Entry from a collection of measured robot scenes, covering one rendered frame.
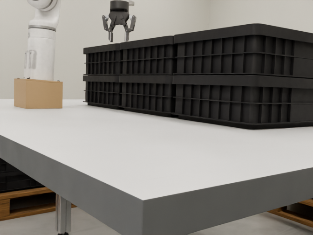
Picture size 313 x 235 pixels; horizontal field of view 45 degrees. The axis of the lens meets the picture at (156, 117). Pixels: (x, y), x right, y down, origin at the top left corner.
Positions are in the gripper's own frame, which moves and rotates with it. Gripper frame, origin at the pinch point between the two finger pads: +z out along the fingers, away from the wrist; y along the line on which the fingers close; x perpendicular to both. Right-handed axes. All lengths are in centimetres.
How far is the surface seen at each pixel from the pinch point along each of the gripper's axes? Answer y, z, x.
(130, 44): 11.8, 5.3, -28.4
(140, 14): -66, -75, 350
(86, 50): -12.0, 5.4, -4.2
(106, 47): 0.3, 5.4, -16.6
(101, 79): -2.2, 16.8, -14.2
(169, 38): 26, 5, -43
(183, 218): 38, 30, -116
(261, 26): 49, 5, -64
